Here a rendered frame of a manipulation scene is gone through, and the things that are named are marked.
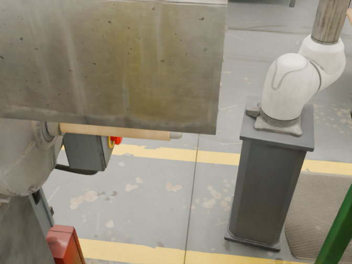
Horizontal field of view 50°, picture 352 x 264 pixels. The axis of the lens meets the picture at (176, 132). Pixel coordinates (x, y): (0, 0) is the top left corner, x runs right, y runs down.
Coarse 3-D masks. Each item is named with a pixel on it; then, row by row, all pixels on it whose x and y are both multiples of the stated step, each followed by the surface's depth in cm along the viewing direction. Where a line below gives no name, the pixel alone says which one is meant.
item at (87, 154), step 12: (72, 144) 93; (84, 144) 93; (96, 144) 92; (108, 144) 99; (72, 156) 96; (84, 156) 95; (96, 156) 95; (108, 156) 100; (60, 168) 100; (72, 168) 99; (84, 168) 98; (96, 168) 98
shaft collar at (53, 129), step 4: (48, 124) 60; (52, 124) 60; (56, 124) 60; (48, 128) 61; (52, 128) 61; (56, 128) 60; (48, 132) 61; (52, 132) 61; (56, 132) 61; (60, 132) 62
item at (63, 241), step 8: (56, 232) 120; (64, 232) 120; (72, 232) 120; (48, 240) 118; (56, 240) 118; (64, 240) 118; (72, 240) 120; (56, 248) 116; (64, 248) 116; (72, 248) 121; (80, 248) 128; (56, 256) 114; (64, 256) 115; (72, 256) 122; (80, 256) 129
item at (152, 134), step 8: (64, 128) 61; (72, 128) 61; (80, 128) 61; (88, 128) 61; (96, 128) 60; (104, 128) 60; (112, 128) 60; (120, 128) 60; (128, 128) 60; (120, 136) 61; (128, 136) 61; (136, 136) 60; (144, 136) 60; (152, 136) 60; (160, 136) 60; (168, 136) 60
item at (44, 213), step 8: (40, 192) 105; (32, 200) 102; (40, 200) 107; (40, 208) 108; (48, 208) 111; (40, 216) 108; (48, 216) 113; (40, 224) 108; (48, 224) 114; (48, 232) 114
